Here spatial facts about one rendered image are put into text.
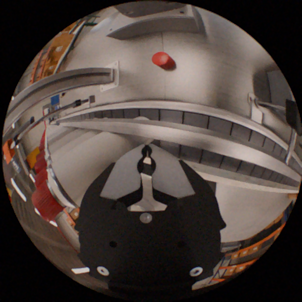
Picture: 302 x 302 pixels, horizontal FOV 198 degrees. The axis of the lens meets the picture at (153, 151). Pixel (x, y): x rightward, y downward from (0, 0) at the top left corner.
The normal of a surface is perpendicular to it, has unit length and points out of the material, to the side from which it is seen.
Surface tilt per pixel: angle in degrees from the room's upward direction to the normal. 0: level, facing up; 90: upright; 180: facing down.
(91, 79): 90
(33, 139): 90
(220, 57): 0
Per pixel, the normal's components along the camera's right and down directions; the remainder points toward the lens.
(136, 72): -0.46, 0.47
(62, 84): 0.89, 0.22
